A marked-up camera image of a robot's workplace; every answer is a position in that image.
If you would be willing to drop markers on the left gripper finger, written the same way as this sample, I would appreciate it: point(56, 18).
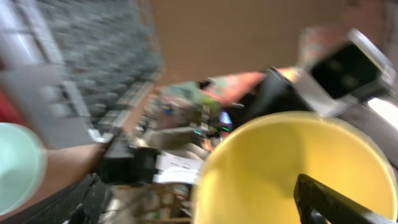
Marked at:
point(318, 204)

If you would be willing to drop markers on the green bowl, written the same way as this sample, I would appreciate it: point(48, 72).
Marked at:
point(23, 165)

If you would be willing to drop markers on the yellow cup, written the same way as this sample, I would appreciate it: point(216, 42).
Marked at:
point(251, 175)

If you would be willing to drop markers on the red serving tray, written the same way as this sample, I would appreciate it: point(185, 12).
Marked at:
point(8, 113)

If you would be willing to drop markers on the grey dishwasher rack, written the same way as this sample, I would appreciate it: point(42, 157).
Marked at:
point(78, 68)

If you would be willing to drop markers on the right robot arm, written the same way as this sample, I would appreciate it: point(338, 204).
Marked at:
point(354, 82)

